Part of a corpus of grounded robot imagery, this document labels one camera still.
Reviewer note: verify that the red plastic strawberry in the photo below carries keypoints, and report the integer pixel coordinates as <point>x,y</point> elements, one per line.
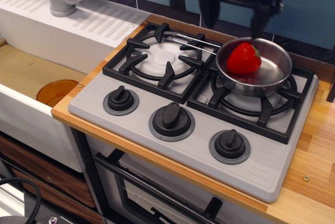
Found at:
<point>244,59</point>

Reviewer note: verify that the small stainless steel pot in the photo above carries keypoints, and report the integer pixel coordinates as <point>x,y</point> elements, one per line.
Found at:
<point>275,68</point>

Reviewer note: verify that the grey toy stove top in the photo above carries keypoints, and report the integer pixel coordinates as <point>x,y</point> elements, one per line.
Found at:
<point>261,175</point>

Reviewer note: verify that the black middle stove knob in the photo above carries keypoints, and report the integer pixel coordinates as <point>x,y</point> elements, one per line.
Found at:
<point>172,123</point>

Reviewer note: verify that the black stove knob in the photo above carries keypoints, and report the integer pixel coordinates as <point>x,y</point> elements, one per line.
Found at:
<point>120,101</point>
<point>172,123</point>
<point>230,147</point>

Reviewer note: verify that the black right stove knob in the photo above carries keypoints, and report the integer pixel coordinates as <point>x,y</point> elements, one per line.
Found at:
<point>230,147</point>

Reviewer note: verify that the black left stove knob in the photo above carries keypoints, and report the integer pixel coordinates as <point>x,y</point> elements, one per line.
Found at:
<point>120,101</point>

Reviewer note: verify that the black left burner grate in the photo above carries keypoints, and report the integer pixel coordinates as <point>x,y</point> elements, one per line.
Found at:
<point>163,61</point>

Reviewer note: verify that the black burner grate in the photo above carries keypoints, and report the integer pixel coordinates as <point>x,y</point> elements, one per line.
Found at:
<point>274,116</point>
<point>163,61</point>

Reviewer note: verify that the black right burner grate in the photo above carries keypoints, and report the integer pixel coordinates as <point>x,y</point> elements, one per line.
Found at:
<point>274,116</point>

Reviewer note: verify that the white toy sink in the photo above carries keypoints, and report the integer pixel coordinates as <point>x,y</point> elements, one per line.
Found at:
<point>37,49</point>

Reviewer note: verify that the orange sink drain plug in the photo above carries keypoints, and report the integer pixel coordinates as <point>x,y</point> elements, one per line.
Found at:
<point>55,91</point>

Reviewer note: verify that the oven door with window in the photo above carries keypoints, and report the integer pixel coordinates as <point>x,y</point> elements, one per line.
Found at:
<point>228,213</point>

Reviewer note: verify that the wood grain drawer front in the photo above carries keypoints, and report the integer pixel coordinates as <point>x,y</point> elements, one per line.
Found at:
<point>60,186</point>

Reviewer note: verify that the black oven door handle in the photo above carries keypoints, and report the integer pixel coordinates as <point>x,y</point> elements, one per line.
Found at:
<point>153,203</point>

